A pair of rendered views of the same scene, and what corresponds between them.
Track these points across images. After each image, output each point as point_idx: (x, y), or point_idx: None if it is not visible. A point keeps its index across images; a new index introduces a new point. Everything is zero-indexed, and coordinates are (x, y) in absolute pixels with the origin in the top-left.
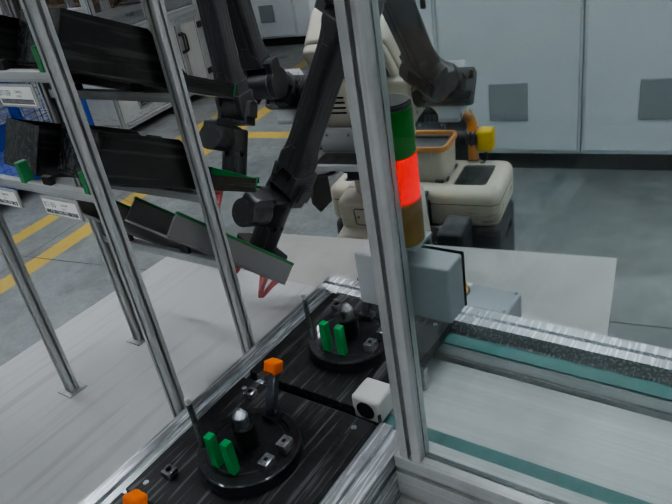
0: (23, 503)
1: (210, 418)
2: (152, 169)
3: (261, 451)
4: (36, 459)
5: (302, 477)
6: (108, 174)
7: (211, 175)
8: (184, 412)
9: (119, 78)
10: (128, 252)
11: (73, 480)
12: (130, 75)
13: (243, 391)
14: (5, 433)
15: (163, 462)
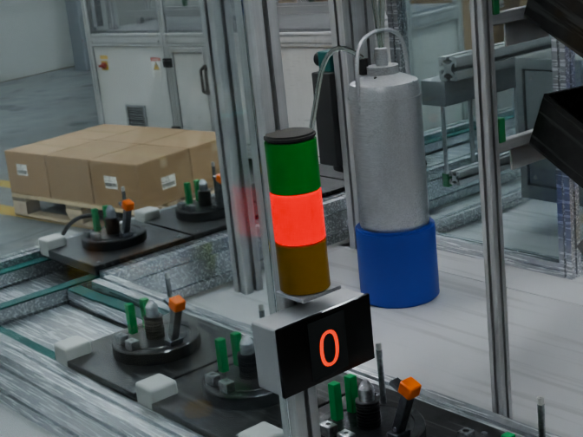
0: (465, 386)
1: (442, 415)
2: (577, 160)
3: (353, 431)
4: (524, 382)
5: None
6: (539, 139)
7: None
8: (471, 407)
9: (570, 47)
10: (488, 214)
11: (482, 405)
12: (580, 48)
13: (477, 433)
14: (574, 361)
15: (392, 396)
